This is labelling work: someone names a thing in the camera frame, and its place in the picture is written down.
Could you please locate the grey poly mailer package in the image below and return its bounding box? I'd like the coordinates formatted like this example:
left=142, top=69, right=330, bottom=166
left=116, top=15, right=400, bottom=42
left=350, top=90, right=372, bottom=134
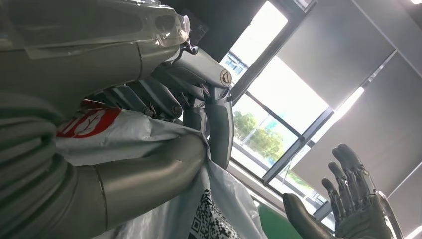
left=55, top=99, right=268, bottom=239

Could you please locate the grey roller blind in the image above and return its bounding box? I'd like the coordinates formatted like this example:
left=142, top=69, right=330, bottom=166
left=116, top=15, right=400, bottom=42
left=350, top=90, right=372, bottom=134
left=276, top=0, right=396, bottom=110
left=291, top=52, right=422, bottom=199
left=387, top=171, right=422, bottom=239

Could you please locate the green conveyor belt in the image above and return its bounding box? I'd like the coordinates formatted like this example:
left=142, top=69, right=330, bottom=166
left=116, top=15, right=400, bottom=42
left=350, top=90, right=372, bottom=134
left=256, top=204, right=305, bottom=239

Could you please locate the window with dark frame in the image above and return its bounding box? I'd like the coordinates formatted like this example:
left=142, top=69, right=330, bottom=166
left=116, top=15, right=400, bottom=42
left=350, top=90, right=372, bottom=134
left=218, top=0, right=367, bottom=232

